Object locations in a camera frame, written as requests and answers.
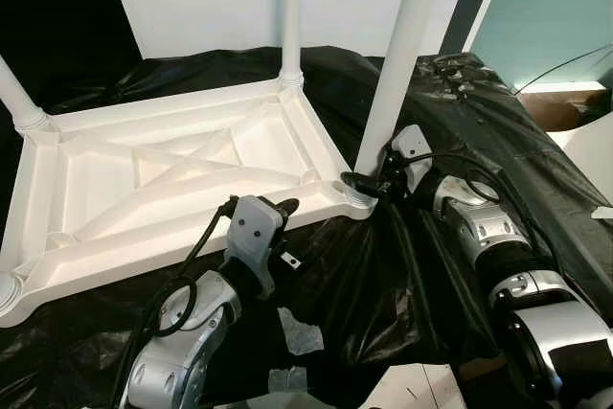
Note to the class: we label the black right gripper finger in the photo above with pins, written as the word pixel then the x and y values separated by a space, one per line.
pixel 362 182

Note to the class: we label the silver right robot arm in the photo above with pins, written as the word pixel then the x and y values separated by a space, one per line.
pixel 479 227

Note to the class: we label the torn white tape patch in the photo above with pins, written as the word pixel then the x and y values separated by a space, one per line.
pixel 302 337

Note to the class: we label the small white tape strip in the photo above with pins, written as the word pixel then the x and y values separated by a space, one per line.
pixel 287 378

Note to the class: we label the black plastic cover sheet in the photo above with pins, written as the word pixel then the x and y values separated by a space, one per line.
pixel 536 237

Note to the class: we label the brown wooden furniture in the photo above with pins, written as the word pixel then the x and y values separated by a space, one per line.
pixel 565 110

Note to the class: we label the white side furniture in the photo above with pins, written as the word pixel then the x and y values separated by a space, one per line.
pixel 589 155

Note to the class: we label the white tape scrap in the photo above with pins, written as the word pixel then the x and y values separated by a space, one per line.
pixel 603 211

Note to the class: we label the teal glass partition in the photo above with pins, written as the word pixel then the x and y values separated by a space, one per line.
pixel 556 7

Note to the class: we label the black door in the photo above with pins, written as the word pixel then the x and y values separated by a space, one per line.
pixel 57 45

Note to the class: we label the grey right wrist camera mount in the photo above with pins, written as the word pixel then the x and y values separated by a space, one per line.
pixel 412 146

